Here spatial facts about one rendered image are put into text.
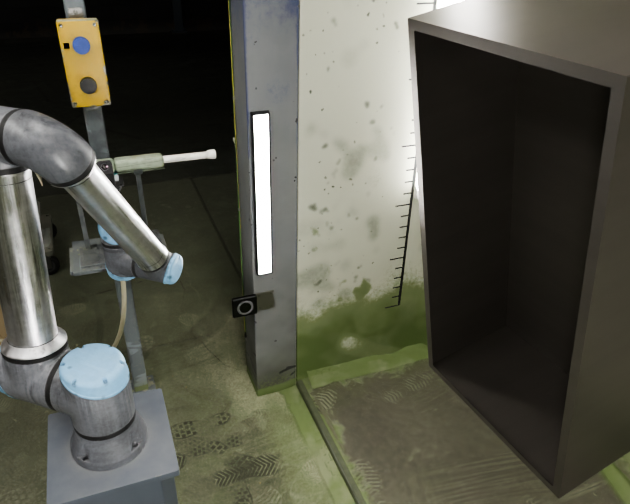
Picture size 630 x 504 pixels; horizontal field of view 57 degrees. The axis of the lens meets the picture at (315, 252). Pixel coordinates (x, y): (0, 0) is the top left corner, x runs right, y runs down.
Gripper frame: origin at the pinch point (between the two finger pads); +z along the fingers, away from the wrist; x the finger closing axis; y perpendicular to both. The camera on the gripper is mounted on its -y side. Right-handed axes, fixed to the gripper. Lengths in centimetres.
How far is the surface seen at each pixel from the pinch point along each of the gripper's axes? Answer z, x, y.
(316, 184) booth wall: -6, 72, 11
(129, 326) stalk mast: 15, -1, 73
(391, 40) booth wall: -6, 98, -38
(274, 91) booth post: -6, 56, -24
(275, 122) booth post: -6, 56, -14
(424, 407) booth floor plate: -40, 110, 105
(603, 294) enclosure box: -118, 91, -9
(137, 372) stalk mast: 15, -1, 98
